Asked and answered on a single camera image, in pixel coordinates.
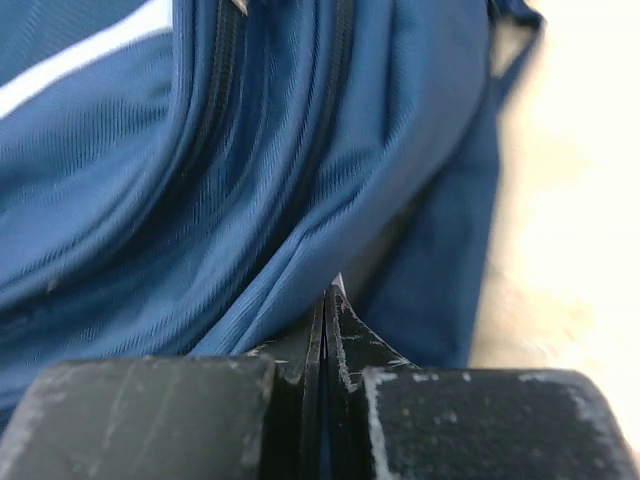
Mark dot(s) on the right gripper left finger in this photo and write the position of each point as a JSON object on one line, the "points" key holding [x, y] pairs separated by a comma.
{"points": [[253, 416]]}

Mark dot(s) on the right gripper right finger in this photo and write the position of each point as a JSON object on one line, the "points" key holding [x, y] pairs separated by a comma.
{"points": [[389, 419]]}

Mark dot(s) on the navy blue student backpack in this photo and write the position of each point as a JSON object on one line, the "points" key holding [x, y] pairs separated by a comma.
{"points": [[187, 177]]}

